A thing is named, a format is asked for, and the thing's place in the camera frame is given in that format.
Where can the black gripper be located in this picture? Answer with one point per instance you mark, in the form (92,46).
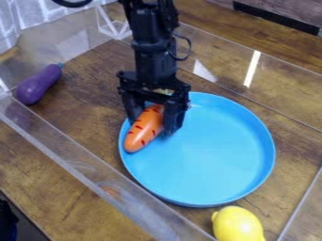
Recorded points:
(152,82)

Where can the orange toy carrot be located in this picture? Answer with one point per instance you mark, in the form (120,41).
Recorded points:
(144,129)

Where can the blue round tray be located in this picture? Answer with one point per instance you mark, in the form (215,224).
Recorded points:
(214,161)

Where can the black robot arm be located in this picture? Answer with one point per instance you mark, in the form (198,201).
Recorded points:
(152,21)

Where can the purple toy eggplant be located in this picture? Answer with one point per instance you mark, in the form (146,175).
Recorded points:
(33,87)

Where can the yellow toy lemon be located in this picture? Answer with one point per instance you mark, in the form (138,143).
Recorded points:
(235,224)

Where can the clear acrylic enclosure wall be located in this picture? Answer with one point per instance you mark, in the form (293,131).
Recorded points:
(60,170)

